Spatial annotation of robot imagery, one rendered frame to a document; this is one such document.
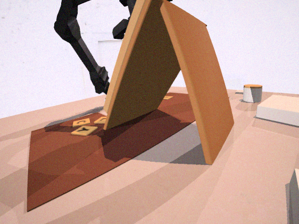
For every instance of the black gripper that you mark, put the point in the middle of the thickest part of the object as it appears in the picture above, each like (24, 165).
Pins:
(119, 30)

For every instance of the grey cylindrical container with orange lid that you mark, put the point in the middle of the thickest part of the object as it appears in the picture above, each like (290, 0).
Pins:
(252, 93)

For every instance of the white rectangular box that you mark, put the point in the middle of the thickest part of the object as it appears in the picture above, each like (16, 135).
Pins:
(280, 109)

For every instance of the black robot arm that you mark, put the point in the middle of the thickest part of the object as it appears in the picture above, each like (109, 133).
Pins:
(68, 29)

